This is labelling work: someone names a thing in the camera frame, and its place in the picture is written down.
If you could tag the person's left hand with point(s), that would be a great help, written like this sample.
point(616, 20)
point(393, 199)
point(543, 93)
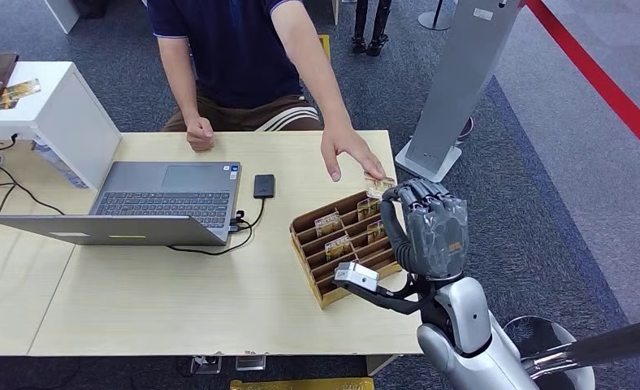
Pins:
point(347, 148)

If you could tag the person's right hand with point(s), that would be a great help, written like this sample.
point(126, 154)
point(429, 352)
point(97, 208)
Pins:
point(200, 134)

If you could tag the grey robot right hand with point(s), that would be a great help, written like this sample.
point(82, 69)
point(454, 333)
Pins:
point(435, 231)

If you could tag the patterned key card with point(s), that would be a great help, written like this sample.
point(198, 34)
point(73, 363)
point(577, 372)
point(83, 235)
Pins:
point(379, 187)
point(376, 231)
point(368, 209)
point(328, 225)
point(339, 248)

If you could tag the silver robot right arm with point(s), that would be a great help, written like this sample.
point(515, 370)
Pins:
point(470, 334)

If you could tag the person's right forearm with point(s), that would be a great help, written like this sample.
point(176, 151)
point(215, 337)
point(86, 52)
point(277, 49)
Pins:
point(180, 81)

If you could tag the person's left forearm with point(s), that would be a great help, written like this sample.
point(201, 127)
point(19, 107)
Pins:
point(309, 64)

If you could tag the person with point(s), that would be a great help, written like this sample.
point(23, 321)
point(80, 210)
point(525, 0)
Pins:
point(234, 48)

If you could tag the wooden card holder rack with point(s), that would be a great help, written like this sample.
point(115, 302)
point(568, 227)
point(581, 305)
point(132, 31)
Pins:
point(320, 250)

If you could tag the patterned card on cabinet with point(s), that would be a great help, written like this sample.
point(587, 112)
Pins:
point(16, 94)

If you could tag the grey laptop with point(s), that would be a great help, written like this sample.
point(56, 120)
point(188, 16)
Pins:
point(164, 199)

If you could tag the black external drive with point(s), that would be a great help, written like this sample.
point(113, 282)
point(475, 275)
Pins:
point(264, 186)

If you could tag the black usb adapter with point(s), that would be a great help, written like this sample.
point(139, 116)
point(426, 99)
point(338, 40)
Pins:
point(237, 220)

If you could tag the black robot legs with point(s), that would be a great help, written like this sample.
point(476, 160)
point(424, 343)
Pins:
point(373, 27)

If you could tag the grey kiosk stand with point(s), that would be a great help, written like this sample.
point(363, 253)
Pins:
point(460, 81)

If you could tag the white box cabinet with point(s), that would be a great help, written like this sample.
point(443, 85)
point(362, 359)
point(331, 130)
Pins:
point(56, 107)

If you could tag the chrome round base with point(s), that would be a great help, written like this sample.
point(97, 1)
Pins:
point(546, 339)

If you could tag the round grey stand base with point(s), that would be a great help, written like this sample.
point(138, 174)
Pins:
point(435, 19)

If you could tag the white furniture panel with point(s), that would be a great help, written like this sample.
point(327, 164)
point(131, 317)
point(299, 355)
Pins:
point(61, 13)

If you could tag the dark metal pole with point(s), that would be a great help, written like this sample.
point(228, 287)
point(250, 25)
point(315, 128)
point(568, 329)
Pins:
point(605, 344)

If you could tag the yellow package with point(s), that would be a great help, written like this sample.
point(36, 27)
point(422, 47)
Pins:
point(298, 384)

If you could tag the wrist camera box with bracket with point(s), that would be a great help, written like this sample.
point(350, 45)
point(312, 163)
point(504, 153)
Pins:
point(358, 277)

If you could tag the metal table bracket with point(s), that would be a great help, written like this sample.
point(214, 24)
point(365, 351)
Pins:
point(251, 361)
point(207, 365)

